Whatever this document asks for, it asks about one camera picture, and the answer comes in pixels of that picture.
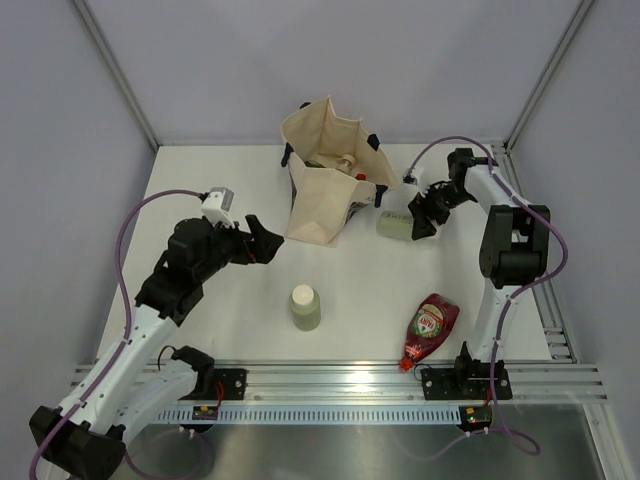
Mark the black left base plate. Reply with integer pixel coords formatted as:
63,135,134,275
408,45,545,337
197,368,248,401

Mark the aluminium mounting rail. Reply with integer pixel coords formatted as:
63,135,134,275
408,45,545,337
74,360,609,402

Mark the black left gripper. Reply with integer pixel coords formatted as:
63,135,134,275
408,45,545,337
194,215,283,283

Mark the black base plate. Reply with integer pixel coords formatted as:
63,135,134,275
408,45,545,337
418,366,513,401
197,368,248,401

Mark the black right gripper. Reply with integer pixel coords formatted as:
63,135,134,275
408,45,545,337
407,181,472,240

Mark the red Fairy dish soap bottle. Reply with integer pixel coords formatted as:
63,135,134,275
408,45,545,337
399,293,460,372

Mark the beige canvas tote bag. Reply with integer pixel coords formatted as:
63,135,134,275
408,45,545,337
281,97,399,247

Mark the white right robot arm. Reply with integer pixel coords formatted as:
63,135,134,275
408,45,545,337
409,148,550,401

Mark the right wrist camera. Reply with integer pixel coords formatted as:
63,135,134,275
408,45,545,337
402,166,424,186

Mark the aluminium frame post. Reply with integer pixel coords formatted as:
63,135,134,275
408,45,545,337
69,0,161,153
503,0,597,153

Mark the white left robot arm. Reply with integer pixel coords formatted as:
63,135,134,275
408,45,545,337
29,215,284,479

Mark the green bottle standing white cap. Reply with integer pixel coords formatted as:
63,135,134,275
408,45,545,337
289,284,321,331

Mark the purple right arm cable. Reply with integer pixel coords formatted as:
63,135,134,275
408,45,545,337
399,135,570,461

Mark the white slotted cable duct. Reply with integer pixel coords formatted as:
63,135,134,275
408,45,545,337
151,404,461,426

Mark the left aluminium frame post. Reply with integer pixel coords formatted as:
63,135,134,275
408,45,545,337
69,0,161,153

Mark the beige pump bottle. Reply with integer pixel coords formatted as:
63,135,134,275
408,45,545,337
336,154,356,175

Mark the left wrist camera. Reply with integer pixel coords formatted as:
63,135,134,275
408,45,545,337
201,187,235,228

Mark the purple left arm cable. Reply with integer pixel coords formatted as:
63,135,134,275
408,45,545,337
28,188,218,480

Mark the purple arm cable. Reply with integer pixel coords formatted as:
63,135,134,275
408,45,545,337
28,188,218,480
399,135,570,461

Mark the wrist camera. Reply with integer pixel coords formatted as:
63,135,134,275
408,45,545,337
201,187,235,228
402,166,424,186

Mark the green bottle red cap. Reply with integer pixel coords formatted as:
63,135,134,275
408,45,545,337
304,160,326,168

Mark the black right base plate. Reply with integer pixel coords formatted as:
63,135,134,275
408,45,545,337
418,366,513,401

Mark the right aluminium frame post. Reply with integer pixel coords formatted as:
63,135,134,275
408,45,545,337
503,0,597,153

